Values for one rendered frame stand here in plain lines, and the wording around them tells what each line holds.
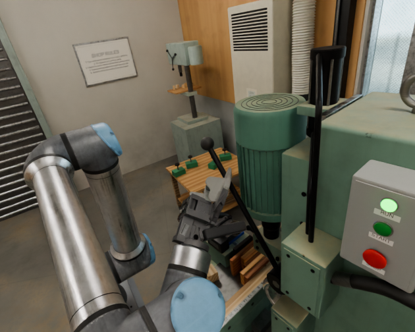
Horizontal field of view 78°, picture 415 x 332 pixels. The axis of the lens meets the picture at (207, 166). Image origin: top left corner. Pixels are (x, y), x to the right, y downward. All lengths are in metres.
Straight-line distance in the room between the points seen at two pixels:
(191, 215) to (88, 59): 3.01
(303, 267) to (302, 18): 1.77
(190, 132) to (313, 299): 2.54
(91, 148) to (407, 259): 0.74
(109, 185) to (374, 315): 0.76
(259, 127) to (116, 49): 3.05
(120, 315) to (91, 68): 3.17
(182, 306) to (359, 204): 0.30
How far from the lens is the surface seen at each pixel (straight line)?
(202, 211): 0.62
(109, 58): 3.50
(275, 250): 0.85
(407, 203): 0.39
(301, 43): 2.08
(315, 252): 0.53
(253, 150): 0.62
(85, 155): 0.81
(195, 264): 0.58
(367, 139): 0.44
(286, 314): 0.71
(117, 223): 1.02
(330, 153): 0.47
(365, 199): 0.41
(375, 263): 0.46
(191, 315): 0.44
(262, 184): 0.66
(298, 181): 0.59
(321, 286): 0.55
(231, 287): 0.96
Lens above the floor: 1.68
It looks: 28 degrees down
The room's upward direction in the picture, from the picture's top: 9 degrees counter-clockwise
